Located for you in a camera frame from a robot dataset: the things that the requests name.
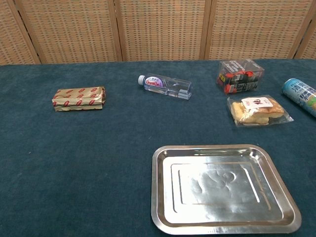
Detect sandwich pack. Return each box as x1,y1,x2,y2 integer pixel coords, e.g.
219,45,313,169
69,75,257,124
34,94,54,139
227,94,295,127

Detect clear plastic water bottle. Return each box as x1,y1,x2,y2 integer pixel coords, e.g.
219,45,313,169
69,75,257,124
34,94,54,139
138,75,193,101

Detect gold wrapped package red logos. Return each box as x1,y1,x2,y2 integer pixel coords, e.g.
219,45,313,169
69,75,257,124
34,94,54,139
51,86,107,112

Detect teal carpet table cloth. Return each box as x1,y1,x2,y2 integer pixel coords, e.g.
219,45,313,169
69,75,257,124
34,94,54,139
0,58,316,237

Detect woven bamboo folding screen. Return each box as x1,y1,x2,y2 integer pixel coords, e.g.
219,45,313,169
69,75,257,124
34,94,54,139
0,0,316,66

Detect clear box of coffee bottles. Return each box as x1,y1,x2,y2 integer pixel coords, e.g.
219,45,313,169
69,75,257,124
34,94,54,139
216,58,266,96

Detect silver metal tray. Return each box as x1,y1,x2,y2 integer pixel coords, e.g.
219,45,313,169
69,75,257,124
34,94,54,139
151,144,302,236

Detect blue drink can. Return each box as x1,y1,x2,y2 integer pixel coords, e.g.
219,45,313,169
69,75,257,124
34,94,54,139
281,78,316,117

